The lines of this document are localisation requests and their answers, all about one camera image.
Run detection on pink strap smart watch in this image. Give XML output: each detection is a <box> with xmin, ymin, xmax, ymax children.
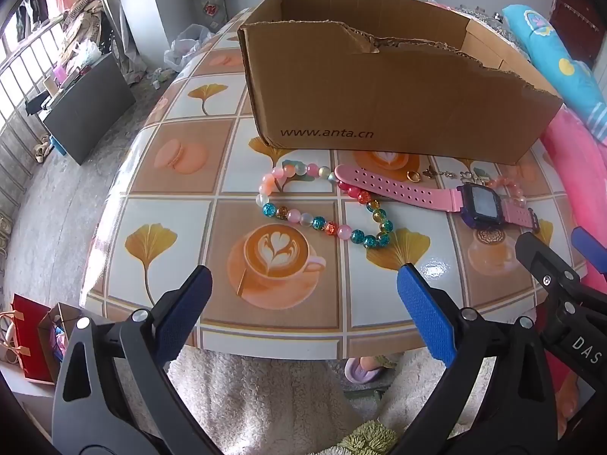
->
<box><xmin>334</xmin><ymin>163</ymin><xmax>541</xmax><ymax>234</ymax></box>

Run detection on clear plastic bag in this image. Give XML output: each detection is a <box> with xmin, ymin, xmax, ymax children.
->
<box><xmin>164</xmin><ymin>24</ymin><xmax>214</xmax><ymax>74</ymax></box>

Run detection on green plush cloth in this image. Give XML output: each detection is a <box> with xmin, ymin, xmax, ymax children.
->
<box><xmin>332</xmin><ymin>419</ymin><xmax>399</xmax><ymax>455</ymax></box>

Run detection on blue cartoon pillow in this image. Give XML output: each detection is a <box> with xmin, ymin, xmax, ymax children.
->
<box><xmin>502</xmin><ymin>4</ymin><xmax>607</xmax><ymax>143</ymax></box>

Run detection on pink bead bracelet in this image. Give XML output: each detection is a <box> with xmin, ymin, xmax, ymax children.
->
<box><xmin>486</xmin><ymin>176</ymin><xmax>527</xmax><ymax>207</ymax></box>

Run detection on black cabinet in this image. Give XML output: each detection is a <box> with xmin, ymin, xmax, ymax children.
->
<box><xmin>42</xmin><ymin>52</ymin><xmax>137</xmax><ymax>166</ymax></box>

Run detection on multicoloured bead bracelet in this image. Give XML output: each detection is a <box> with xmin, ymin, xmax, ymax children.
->
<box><xmin>255</xmin><ymin>161</ymin><xmax>394</xmax><ymax>249</ymax></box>

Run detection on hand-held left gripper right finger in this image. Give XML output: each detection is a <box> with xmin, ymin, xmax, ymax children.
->
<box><xmin>396</xmin><ymin>263</ymin><xmax>558</xmax><ymax>455</ymax></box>

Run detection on brown door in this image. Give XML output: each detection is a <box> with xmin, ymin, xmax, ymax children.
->
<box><xmin>552</xmin><ymin>0</ymin><xmax>603</xmax><ymax>67</ymax></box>

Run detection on brown paper bag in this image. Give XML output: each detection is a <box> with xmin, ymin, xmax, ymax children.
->
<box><xmin>38</xmin><ymin>302</ymin><xmax>96</xmax><ymax>366</ymax></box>

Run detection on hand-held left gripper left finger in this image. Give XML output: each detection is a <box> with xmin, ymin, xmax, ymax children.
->
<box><xmin>51</xmin><ymin>265</ymin><xmax>214</xmax><ymax>455</ymax></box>

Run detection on red gift bag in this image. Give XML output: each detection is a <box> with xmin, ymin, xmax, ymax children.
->
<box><xmin>0</xmin><ymin>294</ymin><xmax>62</xmax><ymax>384</ymax></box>

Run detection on brown cardboard box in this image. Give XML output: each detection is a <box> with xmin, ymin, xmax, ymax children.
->
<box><xmin>237</xmin><ymin>0</ymin><xmax>564</xmax><ymax>166</ymax></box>

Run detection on pink quilt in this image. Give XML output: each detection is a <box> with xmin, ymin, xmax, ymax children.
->
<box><xmin>541</xmin><ymin>104</ymin><xmax>607</xmax><ymax>437</ymax></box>

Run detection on grey speckled cloth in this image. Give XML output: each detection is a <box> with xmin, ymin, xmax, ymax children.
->
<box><xmin>427</xmin><ymin>0</ymin><xmax>506</xmax><ymax>34</ymax></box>

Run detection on purple slipper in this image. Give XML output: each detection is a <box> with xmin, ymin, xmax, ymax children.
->
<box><xmin>344</xmin><ymin>355</ymin><xmax>399</xmax><ymax>384</ymax></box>

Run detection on pile of clothes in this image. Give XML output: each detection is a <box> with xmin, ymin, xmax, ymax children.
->
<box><xmin>61</xmin><ymin>0</ymin><xmax>119</xmax><ymax>72</ymax></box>

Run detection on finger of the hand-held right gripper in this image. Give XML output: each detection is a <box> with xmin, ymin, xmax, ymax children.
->
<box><xmin>515</xmin><ymin>231</ymin><xmax>607</xmax><ymax>342</ymax></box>
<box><xmin>571</xmin><ymin>226</ymin><xmax>607</xmax><ymax>273</ymax></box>

